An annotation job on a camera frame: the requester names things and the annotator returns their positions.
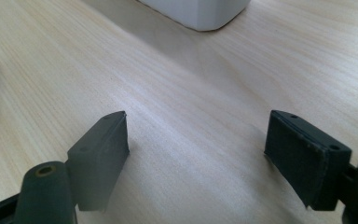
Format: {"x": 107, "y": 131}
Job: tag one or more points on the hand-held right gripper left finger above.
{"x": 101, "y": 161}

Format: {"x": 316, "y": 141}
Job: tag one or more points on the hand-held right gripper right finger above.
{"x": 304, "y": 161}

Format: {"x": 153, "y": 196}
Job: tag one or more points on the white plastic holder box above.
{"x": 199, "y": 12}

